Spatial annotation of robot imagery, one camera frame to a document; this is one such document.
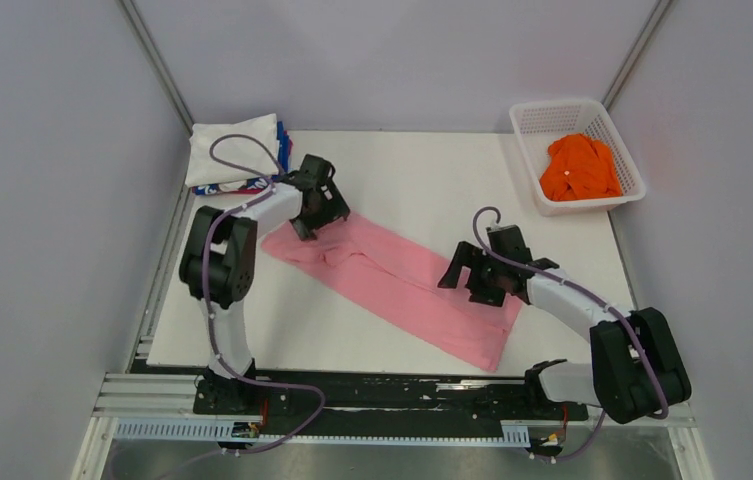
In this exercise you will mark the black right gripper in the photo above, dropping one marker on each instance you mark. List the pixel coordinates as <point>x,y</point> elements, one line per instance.
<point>470,258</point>

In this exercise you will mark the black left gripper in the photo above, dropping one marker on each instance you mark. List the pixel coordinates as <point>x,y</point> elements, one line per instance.
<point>334,210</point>

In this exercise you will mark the pink t-shirt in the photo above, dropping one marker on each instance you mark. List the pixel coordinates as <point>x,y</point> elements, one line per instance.
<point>396,279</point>

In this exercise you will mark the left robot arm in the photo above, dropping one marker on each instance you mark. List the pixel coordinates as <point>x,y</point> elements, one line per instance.
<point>219,259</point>

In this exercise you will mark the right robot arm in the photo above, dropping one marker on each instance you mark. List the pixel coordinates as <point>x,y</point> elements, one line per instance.
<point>635,368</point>

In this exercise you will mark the blue printed folded t-shirt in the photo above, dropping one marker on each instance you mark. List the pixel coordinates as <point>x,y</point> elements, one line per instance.
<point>228,188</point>

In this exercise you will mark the white folded t-shirt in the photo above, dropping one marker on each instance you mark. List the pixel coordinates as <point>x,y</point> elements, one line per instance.
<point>203,170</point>

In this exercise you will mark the orange t-shirt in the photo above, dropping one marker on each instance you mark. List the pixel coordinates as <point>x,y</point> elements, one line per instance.
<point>580,168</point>

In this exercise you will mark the white plastic laundry basket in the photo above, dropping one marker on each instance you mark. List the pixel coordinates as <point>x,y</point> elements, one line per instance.
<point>538,124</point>

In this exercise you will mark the white slotted cable duct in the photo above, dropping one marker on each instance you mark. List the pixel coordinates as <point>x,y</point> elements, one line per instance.
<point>513,436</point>

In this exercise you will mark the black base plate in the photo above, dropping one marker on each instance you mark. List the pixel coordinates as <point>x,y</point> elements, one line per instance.
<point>448,405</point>

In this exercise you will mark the left aluminium corner post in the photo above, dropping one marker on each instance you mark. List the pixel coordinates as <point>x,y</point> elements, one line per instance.
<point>143,35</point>

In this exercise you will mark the aluminium corner post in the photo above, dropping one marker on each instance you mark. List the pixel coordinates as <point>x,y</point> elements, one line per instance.
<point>143,35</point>
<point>646,34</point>

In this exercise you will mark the aluminium frame rail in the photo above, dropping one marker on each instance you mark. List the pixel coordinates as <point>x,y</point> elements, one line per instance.
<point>172,396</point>

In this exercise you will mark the right aluminium corner post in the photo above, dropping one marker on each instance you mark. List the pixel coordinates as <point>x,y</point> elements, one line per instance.
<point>646,34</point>

